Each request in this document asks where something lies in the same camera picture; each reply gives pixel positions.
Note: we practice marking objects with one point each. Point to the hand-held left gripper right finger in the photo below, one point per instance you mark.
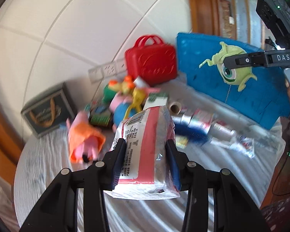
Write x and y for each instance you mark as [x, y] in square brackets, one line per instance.
[172, 164]

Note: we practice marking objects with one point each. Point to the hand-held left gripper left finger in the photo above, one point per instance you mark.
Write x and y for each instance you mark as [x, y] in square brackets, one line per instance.
[118, 164]

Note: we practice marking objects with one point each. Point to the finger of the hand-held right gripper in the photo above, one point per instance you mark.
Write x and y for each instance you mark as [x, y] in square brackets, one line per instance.
[246, 60]

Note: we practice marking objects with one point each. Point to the pink tissue pack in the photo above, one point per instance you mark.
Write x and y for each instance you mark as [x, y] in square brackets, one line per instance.
[145, 145]

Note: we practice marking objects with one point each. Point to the desktop with floral cloth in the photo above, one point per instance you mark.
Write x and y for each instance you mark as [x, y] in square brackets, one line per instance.
[50, 154]

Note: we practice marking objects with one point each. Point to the green one-eyed monster plush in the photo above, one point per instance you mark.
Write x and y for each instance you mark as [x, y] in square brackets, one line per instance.
[232, 73]

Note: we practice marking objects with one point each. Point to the blue brush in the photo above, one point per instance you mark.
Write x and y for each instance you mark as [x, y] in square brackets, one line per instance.
[195, 134]

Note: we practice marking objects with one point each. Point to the blue foam board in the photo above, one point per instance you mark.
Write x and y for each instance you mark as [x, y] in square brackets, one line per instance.
[261, 96]

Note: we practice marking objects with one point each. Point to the pig plush in orange dress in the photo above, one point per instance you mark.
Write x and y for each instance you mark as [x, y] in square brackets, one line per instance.
[84, 137]

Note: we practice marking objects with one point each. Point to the dark green can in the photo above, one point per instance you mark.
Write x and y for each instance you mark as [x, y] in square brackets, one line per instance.
[100, 118]

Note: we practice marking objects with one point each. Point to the blue pig plush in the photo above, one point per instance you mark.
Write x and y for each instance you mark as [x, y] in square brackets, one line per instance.
[120, 113]

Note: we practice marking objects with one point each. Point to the silver foil packet strip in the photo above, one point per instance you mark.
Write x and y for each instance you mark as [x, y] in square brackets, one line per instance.
[205, 122]

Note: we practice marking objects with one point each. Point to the cardboard tube roll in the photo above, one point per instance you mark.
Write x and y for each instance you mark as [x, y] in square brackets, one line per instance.
[175, 107]

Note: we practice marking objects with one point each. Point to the green and white box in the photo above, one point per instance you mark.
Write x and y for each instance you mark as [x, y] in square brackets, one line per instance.
[156, 101]

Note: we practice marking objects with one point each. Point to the yellow toy figure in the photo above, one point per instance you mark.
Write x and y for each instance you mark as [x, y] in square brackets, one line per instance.
[136, 99]

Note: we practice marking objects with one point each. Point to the clear plastic packet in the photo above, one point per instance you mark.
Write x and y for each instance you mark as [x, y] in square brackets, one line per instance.
[243, 146]

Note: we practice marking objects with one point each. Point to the dark box with gold print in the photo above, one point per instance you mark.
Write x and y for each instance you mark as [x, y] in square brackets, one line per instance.
[46, 113]

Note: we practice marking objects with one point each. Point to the red plastic carry case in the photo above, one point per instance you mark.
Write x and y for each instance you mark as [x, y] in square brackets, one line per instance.
[152, 62]

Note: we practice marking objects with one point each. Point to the wooden door frame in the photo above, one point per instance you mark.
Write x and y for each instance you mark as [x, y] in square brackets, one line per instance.
[203, 7]

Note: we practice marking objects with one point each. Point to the white wall socket panel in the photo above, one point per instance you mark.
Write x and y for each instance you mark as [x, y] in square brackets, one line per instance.
[106, 70]

